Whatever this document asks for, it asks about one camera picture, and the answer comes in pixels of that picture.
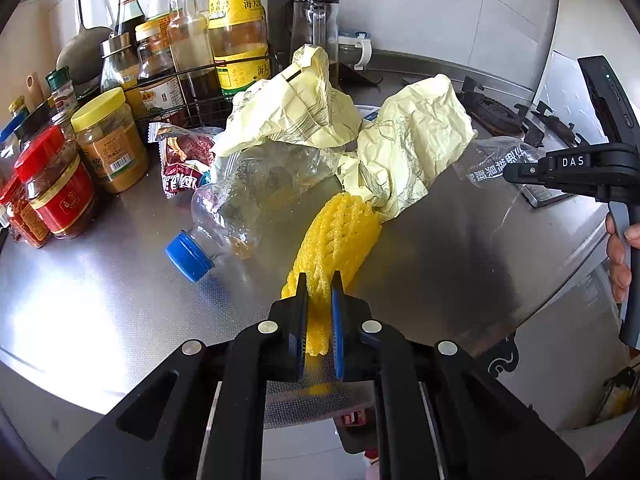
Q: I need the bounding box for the glass dispenser with black lid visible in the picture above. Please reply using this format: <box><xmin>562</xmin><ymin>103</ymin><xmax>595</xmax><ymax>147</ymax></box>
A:
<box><xmin>282</xmin><ymin>0</ymin><xmax>342</xmax><ymax>68</ymax></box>

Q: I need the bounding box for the large red lid sauce jar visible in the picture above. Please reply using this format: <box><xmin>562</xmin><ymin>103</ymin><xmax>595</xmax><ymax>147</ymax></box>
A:
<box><xmin>14</xmin><ymin>126</ymin><xmax>97</xmax><ymax>239</ymax></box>

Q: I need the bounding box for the black wire rack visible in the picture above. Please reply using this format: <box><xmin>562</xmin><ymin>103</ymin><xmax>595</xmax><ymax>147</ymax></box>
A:
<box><xmin>122</xmin><ymin>52</ymin><xmax>275</xmax><ymax>132</ymax></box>

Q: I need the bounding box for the pale yellow paper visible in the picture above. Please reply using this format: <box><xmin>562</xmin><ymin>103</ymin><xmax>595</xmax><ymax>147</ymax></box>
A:
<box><xmin>337</xmin><ymin>74</ymin><xmax>478</xmax><ymax>221</ymax></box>
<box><xmin>212</xmin><ymin>45</ymin><xmax>363</xmax><ymax>158</ymax></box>

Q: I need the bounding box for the person's right hand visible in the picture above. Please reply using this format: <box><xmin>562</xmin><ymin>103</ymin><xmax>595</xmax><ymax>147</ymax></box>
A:
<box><xmin>605</xmin><ymin>212</ymin><xmax>640</xmax><ymax>304</ymax></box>

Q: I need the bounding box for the black burner grate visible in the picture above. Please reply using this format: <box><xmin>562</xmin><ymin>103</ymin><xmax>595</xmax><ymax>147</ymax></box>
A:
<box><xmin>520</xmin><ymin>101</ymin><xmax>591</xmax><ymax>150</ymax></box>
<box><xmin>459</xmin><ymin>76</ymin><xmax>526</xmax><ymax>136</ymax></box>

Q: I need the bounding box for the clear printed plastic bag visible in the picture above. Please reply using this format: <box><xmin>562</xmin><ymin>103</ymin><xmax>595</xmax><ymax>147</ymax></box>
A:
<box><xmin>452</xmin><ymin>135</ymin><xmax>546</xmax><ymax>191</ymax></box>

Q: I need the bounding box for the small jar with white lid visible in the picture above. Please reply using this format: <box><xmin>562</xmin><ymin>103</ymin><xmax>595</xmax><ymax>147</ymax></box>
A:
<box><xmin>337</xmin><ymin>30</ymin><xmax>374</xmax><ymax>71</ymax></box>

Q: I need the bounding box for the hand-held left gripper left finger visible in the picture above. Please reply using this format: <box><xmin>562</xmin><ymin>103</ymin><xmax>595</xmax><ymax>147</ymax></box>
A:
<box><xmin>57</xmin><ymin>272</ymin><xmax>310</xmax><ymax>480</ymax></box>

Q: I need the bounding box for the silver lid glass shaker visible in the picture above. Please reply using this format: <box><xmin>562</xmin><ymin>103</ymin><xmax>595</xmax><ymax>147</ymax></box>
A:
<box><xmin>100</xmin><ymin>32</ymin><xmax>141</xmax><ymax>93</ymax></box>

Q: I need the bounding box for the blue yellow lid jar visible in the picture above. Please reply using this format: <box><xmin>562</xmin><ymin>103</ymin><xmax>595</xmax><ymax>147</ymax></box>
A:
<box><xmin>7</xmin><ymin>96</ymin><xmax>32</xmax><ymax>122</ymax></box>

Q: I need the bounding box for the yellow lid paste jar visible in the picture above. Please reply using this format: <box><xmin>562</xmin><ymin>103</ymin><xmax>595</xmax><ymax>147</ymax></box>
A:
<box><xmin>71</xmin><ymin>87</ymin><xmax>150</xmax><ymax>194</ymax></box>

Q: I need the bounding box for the yellow bag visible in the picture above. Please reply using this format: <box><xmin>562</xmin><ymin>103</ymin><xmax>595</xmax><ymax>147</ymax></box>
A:
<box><xmin>595</xmin><ymin>367</ymin><xmax>640</xmax><ymax>423</ymax></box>

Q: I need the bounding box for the red snack packet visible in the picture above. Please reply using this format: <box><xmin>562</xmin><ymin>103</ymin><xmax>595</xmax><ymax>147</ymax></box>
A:
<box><xmin>150</xmin><ymin>122</ymin><xmax>226</xmax><ymax>198</ymax></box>

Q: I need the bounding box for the wooden handle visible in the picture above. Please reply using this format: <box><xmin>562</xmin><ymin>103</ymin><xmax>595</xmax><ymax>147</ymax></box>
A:
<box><xmin>26</xmin><ymin>74</ymin><xmax>46</xmax><ymax>107</ymax></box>

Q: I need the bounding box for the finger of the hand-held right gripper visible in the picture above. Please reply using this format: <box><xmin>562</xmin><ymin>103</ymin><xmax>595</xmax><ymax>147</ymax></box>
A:
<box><xmin>502</xmin><ymin>156</ymin><xmax>551</xmax><ymax>188</ymax></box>

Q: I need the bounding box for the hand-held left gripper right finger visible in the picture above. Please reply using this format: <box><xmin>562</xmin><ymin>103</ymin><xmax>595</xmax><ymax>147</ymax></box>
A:
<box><xmin>330</xmin><ymin>270</ymin><xmax>586</xmax><ymax>480</ymax></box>

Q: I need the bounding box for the green cap spice bottle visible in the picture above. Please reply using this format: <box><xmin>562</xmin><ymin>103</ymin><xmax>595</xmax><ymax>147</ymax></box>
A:
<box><xmin>46</xmin><ymin>66</ymin><xmax>80</xmax><ymax>113</ymax></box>

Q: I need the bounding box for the steel gas stove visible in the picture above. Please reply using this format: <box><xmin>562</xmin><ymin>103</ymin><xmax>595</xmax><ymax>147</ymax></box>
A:
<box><xmin>400</xmin><ymin>72</ymin><xmax>606</xmax><ymax>209</ymax></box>

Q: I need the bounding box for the yellow lid jar orange label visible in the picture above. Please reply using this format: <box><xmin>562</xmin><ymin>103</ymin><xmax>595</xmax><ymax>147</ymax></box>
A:
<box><xmin>135</xmin><ymin>20</ymin><xmax>186</xmax><ymax>116</ymax></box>

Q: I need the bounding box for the small red lid sauce jar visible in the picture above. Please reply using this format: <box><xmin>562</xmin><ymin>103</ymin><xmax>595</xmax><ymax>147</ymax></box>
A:
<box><xmin>0</xmin><ymin>175</ymin><xmax>51</xmax><ymax>250</ymax></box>

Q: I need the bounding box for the yellow foam fruit net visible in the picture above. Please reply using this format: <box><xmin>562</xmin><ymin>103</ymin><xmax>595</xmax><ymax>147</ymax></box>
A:
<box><xmin>280</xmin><ymin>192</ymin><xmax>383</xmax><ymax>396</ymax></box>

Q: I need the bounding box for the black cat sticker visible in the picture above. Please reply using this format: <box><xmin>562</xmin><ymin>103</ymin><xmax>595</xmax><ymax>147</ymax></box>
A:
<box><xmin>487</xmin><ymin>345</ymin><xmax>521</xmax><ymax>386</ymax></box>

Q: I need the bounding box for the grey ladle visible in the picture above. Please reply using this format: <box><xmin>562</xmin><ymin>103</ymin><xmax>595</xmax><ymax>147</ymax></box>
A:
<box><xmin>56</xmin><ymin>25</ymin><xmax>113</xmax><ymax>87</ymax></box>

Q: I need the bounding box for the dark bottle with orange cap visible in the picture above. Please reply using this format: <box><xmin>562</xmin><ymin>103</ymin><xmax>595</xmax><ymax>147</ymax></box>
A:
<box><xmin>115</xmin><ymin>0</ymin><xmax>147</xmax><ymax>36</ymax></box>

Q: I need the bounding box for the clear bottle with blue cap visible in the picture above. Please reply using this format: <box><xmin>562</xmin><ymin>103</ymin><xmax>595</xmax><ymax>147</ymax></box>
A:
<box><xmin>165</xmin><ymin>142</ymin><xmax>346</xmax><ymax>283</ymax></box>

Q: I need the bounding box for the gold cap glass bottle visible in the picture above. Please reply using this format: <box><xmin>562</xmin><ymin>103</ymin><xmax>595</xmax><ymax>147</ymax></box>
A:
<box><xmin>165</xmin><ymin>0</ymin><xmax>222</xmax><ymax>111</ymax></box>

